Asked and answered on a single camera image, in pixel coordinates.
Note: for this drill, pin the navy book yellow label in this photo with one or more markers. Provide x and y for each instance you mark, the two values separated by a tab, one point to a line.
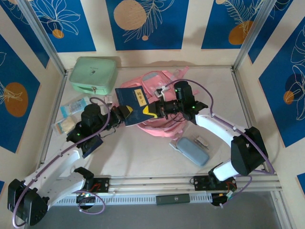
129	100

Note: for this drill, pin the pink backpack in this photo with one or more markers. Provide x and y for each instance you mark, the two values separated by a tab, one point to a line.
164	130

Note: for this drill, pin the plain navy book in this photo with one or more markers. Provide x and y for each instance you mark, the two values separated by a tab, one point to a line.
92	149

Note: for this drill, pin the blue-grey glasses case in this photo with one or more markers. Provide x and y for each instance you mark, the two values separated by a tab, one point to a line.
193	151

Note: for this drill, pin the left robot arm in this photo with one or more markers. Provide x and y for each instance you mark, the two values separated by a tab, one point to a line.
54	171

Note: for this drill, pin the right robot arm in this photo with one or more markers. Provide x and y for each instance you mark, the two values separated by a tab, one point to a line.
247	152

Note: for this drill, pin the clear bag with beige contents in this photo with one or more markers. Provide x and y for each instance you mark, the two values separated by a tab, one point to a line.
64	125

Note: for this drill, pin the blue white tissue packet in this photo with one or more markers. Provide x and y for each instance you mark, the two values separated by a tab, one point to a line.
74	107

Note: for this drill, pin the green zip pouch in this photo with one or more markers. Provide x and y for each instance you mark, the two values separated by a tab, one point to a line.
94	72

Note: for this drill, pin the small grey white clip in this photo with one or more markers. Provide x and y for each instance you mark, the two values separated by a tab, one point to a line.
201	141

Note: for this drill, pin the dark green bar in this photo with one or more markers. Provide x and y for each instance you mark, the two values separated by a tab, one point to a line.
172	199

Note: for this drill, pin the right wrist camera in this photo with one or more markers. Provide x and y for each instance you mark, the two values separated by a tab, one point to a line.
162	91

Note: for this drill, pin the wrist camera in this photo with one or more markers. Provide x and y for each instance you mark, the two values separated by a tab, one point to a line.
162	91
108	98

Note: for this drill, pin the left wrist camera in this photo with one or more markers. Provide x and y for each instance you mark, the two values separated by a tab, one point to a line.
108	98

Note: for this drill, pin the aluminium side rail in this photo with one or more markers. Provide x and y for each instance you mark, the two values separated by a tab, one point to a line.
239	86
58	95

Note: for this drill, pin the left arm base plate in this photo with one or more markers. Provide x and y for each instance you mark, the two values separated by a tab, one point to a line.
102	184

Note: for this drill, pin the blue floral wall panel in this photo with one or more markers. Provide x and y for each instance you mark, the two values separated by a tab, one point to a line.
214	28
166	28
78	35
23	31
274	35
21	71
274	107

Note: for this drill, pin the aluminium cross rail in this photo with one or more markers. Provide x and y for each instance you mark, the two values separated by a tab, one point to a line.
152	183

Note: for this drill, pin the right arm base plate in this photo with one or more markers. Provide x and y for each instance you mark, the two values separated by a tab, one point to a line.
200	183

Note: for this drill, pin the aluminium corner post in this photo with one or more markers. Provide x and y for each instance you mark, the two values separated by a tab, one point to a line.
253	35
43	35

